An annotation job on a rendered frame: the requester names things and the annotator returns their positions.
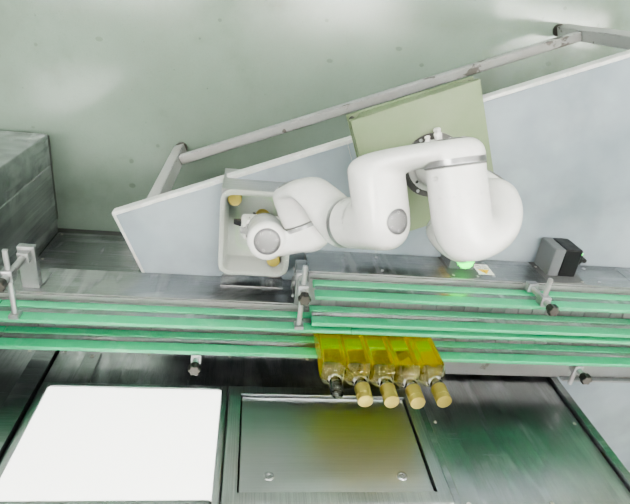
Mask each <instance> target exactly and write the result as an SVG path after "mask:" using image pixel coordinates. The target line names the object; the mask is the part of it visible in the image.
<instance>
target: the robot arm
mask: <svg viewBox="0 0 630 504"><path fill-rule="evenodd" d="M433 132H434V139H432V140H431V139H430V136H429V135H427V136H425V137H424V138H425V142H424V143H418V144H412V145H406V146H400V147H395V148H389V149H384V150H380V151H375V152H371V153H368V154H365V155H362V156H360V157H358V158H356V159H354V160H353V161H352V162H351V163H350V165H349V167H348V170H347V173H348V182H349V190H350V197H346V196H345V195H344V194H343V193H342V192H341V191H340V190H338V189H337V188H336V187H334V186H333V185H332V184H330V183H329V182H327V181H326V180H324V179H322V178H319V177H306V178H300V179H294V180H291V181H288V182H285V183H283V184H282V185H280V186H278V188H277V189H276V190H275V191H274V194H273V202H274V205H275V207H276V210H277V213H278V215H279V216H274V215H273V214H270V213H260V214H256V213H255V212H253V214H244V215H242V219H234V224H235V225H238V226H241V227H240V233H241V236H242V237H243V238H244V239H246V240H247V244H248V247H249V250H250V251H251V253H252V254H253V255H254V256H256V257H257V258H259V259H262V260H272V259H275V258H277V257H279V256H284V255H290V254H296V253H302V252H304V253H311V252H315V251H318V250H320V249H321V248H323V247H324V246H325V245H326V244H327V243H329V244H331V245H332V246H335V247H338V248H351V249H365V250H392V249H395V248H397V247H399V246H400V245H401V244H403V242H404V241H405V240H406V238H407V236H408V234H409V230H410V209H409V201H408V193H407V184H406V173H408V172H409V176H410V179H411V180H412V182H413V183H414V184H415V185H416V186H417V187H418V188H420V189H422V190H425V191H427V192H428V202H429V208H430V216H431V219H430V221H429V222H428V224H427V228H426V233H427V237H428V239H429V240H430V242H431V244H432V245H433V246H434V247H435V248H436V249H437V250H438V251H439V252H440V253H441V254H442V255H444V256H445V257H447V258H448V259H450V260H452V261H455V262H458V263H466V262H474V261H480V260H484V259H487V258H490V257H492V256H494V255H496V254H498V253H500V252H502V251H503V250H505V249H506V248H507V247H508V246H510V245H511V243H512V242H513V241H514V240H515V239H516V237H517V235H518V233H519V231H520V228H521V225H522V220H523V206H522V201H521V198H520V196H519V193H518V191H517V190H516V188H515V187H514V186H513V185H512V184H510V183H509V182H507V181H506V180H504V179H503V178H502V177H501V176H499V175H498V174H496V173H494V172H492V171H490V170H489V171H488V170H487V162H486V161H487V157H486V150H485V147H484V145H483V143H482V142H481V141H480V140H478V139H476V138H474V137H468V136H467V137H466V136H462V137H453V138H447V139H442V132H441V128H440V127H437V128H434V129H433Z"/></svg>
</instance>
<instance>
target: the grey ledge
mask: <svg viewBox="0 0 630 504"><path fill-rule="evenodd" d="M443 363H444V365H445V370H446V371H445V374H467V375H505V376H542V377H559V378H560V379H561V381H568V380H569V377H570V375H571V373H572V372H571V371H570V370H569V369H568V368H569V366H566V365H532V364H498V363H465V362H443ZM583 372H584V373H586V374H587V373H588V374H589V375H590V376H591V377H592V382H610V383H630V367H599V366H584V369H583Z"/></svg>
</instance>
